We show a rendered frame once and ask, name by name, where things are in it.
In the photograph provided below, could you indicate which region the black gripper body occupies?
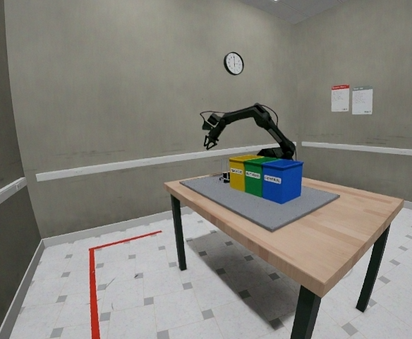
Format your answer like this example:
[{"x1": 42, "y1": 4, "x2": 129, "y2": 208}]
[{"x1": 208, "y1": 130, "x2": 222, "y2": 142}]

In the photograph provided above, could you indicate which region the blue bin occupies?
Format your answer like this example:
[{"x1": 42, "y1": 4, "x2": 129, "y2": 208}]
[{"x1": 262, "y1": 159, "x2": 304, "y2": 204}]

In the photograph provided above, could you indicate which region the yellow open bin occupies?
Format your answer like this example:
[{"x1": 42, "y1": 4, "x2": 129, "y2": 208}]
[{"x1": 229, "y1": 155, "x2": 261, "y2": 192}]

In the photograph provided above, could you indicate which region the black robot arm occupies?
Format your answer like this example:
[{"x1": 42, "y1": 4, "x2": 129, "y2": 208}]
[{"x1": 202, "y1": 102, "x2": 296, "y2": 160}]

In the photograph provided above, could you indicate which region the green bin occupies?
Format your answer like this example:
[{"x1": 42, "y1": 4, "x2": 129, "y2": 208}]
[{"x1": 244, "y1": 157, "x2": 279, "y2": 198}]

